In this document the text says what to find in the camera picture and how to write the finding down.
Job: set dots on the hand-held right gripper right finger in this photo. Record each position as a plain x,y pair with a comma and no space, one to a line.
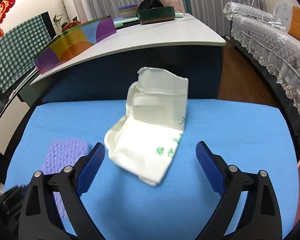
210,170

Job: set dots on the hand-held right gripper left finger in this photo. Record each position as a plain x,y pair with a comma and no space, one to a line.
90,170

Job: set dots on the white paper packaging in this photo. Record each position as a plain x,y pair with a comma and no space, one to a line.
145,135

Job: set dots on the purple foam net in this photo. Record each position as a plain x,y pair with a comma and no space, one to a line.
62,155

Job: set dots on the blue tablecloth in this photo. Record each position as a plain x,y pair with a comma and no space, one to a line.
145,205

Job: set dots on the multicoloured box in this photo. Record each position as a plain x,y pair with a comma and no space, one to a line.
75,40

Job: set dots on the sofa with grey quilted cover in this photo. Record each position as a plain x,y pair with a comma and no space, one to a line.
265,45

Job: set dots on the white table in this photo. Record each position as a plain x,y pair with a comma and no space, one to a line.
152,37

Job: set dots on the green chequered cloth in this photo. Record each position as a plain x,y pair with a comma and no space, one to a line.
15,45

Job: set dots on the orange ornament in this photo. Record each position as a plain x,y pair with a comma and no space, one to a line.
71,24

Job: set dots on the green houseplant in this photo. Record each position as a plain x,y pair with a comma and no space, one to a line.
58,21

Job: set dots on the dark green box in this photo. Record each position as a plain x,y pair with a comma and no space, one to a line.
157,15

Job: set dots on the stack of coloured plastic bowls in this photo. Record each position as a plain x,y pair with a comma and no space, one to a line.
127,10

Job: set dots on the black round object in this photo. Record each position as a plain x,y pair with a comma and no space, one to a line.
150,3

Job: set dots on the red wall decoration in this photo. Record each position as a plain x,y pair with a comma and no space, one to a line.
0,12

